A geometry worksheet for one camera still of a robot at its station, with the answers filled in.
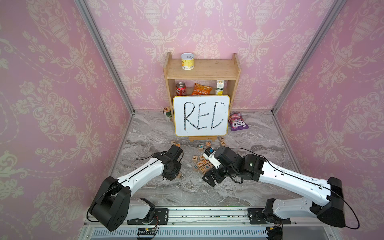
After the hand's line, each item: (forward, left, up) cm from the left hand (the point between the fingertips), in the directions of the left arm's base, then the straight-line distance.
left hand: (181, 171), depth 85 cm
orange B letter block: (+18, +3, 0) cm, 18 cm away
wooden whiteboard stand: (+23, -20, +1) cm, 31 cm away
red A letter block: (+20, -17, -1) cm, 26 cm away
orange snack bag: (+46, -10, +23) cm, 53 cm away
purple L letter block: (+21, +7, -1) cm, 22 cm away
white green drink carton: (+41, -22, +30) cm, 55 cm away
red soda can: (+40, +1, +28) cm, 49 cm away
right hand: (-6, -15, +13) cm, 21 cm away
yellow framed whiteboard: (+31, -12, +15) cm, 36 cm away
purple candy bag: (+38, -38, +1) cm, 54 cm away
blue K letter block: (+17, -12, -1) cm, 21 cm away
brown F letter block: (+9, -8, -1) cm, 11 cm away
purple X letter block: (+23, -26, 0) cm, 35 cm away
